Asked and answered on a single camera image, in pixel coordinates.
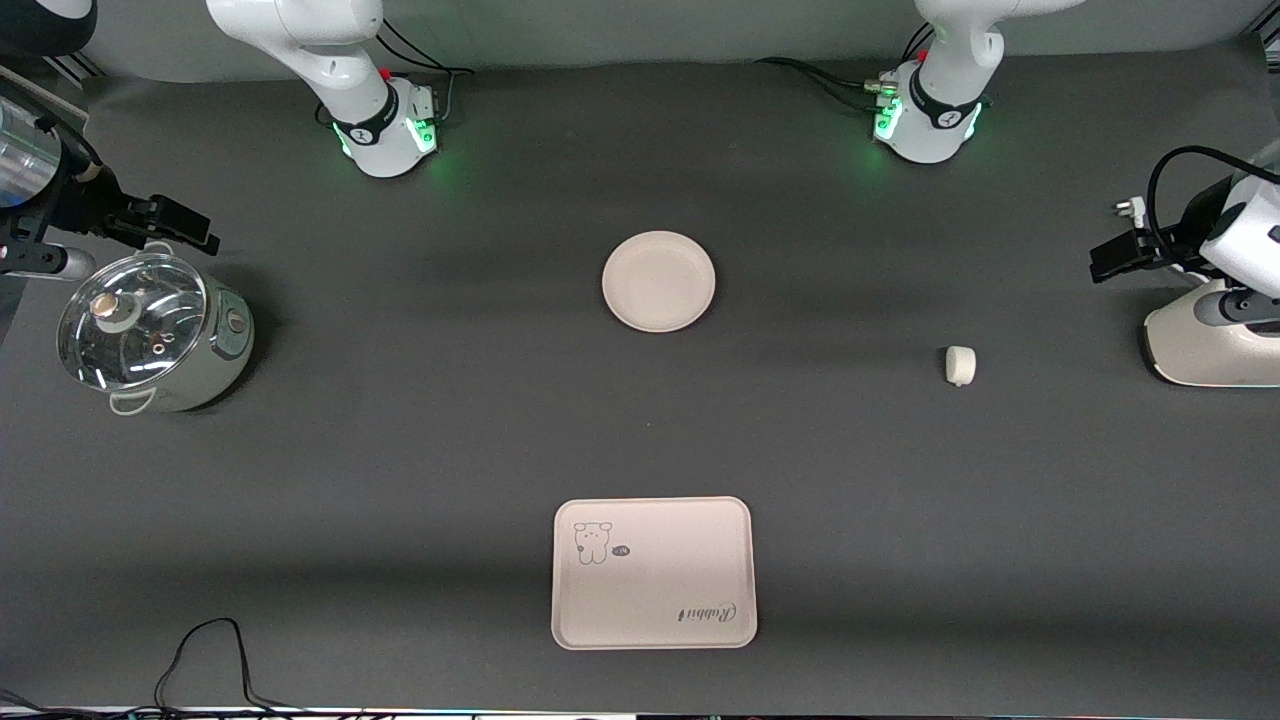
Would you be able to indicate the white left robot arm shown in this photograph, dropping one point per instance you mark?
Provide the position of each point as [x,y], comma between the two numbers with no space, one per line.
[940,120]

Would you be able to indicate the beige tray with bear print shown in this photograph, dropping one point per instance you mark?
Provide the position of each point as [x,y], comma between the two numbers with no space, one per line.
[653,573]

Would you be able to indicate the small white bun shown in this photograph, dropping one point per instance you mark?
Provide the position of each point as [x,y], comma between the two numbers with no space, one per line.
[960,365]

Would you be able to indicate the round beige plate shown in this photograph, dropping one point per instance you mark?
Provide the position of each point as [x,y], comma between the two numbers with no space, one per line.
[658,281]

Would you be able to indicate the cream toaster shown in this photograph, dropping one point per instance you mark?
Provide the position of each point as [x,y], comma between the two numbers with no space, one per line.
[1200,355]

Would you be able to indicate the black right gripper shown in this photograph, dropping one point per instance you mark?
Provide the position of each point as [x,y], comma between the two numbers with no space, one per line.
[82,205]

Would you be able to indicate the glass pot lid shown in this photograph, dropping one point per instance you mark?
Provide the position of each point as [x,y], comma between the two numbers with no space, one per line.
[130,325]

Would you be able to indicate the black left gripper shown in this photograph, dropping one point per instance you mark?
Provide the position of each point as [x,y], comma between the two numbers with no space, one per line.
[1176,243]

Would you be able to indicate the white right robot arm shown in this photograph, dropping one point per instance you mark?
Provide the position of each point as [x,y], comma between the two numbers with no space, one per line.
[330,60]

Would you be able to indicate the pale green electric pot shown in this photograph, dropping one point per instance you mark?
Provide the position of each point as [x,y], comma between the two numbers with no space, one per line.
[225,340]

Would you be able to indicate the aluminium frame rail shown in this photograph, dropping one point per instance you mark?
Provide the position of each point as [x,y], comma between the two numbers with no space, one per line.
[75,68]
[1268,38]

